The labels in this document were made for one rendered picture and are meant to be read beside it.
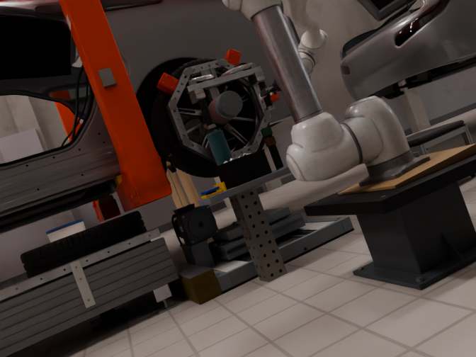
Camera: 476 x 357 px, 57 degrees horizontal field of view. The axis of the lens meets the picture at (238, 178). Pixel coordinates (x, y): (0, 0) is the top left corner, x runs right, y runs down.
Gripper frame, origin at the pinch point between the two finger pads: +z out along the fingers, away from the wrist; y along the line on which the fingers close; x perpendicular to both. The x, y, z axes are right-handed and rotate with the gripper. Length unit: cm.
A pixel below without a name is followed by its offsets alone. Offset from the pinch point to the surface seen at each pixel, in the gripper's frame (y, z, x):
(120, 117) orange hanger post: -71, 11, 12
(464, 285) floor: -22, -105, -83
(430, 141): 77, -15, -53
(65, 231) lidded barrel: -112, 483, -24
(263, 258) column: -39, -16, -72
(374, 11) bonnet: 314, 230, 97
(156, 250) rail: -76, 19, -54
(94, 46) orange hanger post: -71, 11, 47
